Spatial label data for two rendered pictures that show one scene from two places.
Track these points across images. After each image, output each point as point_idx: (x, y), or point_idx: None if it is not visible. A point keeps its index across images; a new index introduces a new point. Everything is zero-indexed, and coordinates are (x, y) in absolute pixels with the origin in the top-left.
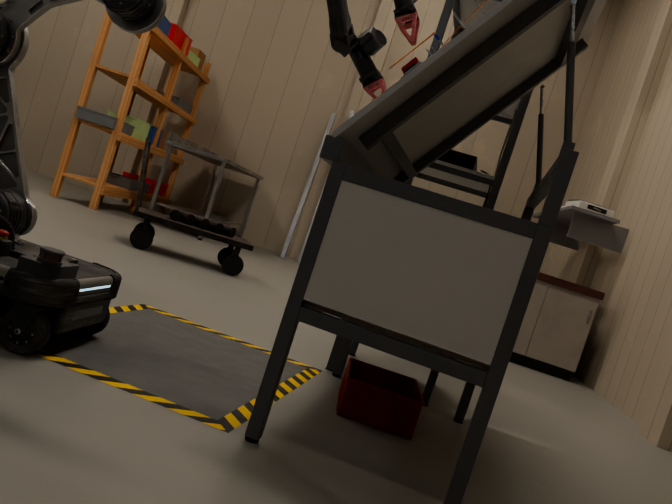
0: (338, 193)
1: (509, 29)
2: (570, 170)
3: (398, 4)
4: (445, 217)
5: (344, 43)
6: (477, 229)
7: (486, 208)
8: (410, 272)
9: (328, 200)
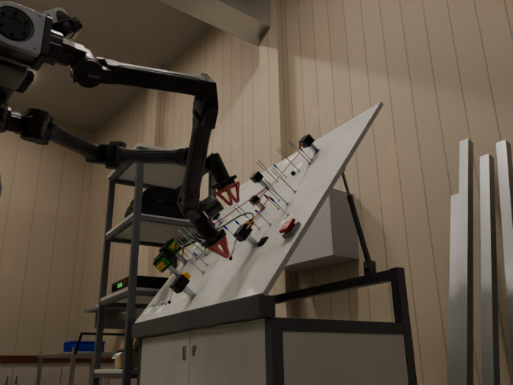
0: (283, 344)
1: None
2: (404, 280)
3: (221, 175)
4: (356, 337)
5: (195, 211)
6: (375, 339)
7: (375, 321)
8: None
9: (279, 353)
